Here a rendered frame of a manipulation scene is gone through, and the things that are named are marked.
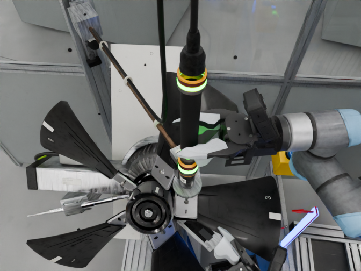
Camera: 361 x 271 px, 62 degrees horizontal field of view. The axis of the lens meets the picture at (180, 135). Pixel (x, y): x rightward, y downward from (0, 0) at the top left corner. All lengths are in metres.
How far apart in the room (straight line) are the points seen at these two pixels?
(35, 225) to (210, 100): 1.77
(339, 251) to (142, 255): 1.13
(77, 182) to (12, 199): 1.47
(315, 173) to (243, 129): 0.20
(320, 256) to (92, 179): 1.40
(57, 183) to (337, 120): 0.79
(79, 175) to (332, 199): 0.70
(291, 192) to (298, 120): 1.71
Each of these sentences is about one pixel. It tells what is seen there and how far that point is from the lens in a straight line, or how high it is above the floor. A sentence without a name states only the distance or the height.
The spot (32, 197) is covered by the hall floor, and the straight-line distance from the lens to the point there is 2.38.
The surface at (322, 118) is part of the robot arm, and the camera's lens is 0.62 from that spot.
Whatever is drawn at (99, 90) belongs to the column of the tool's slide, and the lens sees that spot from 1.35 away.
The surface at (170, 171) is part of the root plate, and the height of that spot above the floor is 1.27.
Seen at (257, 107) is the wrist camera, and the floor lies 1.59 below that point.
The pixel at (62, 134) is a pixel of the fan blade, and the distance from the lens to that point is 0.82.
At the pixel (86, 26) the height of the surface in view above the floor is 1.40.
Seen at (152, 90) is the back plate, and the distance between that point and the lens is 0.98.
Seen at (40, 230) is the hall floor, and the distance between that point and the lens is 2.25.
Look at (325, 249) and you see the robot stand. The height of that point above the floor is 0.21.
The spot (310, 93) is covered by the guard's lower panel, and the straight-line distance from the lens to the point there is 1.57.
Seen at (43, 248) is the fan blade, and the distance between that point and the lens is 0.95.
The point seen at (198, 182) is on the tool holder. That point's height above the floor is 1.31.
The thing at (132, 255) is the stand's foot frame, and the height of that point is 0.08.
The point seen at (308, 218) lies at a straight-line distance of 0.94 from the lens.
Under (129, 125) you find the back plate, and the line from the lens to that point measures 1.01.
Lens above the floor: 1.96
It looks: 55 degrees down
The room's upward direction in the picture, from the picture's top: straight up
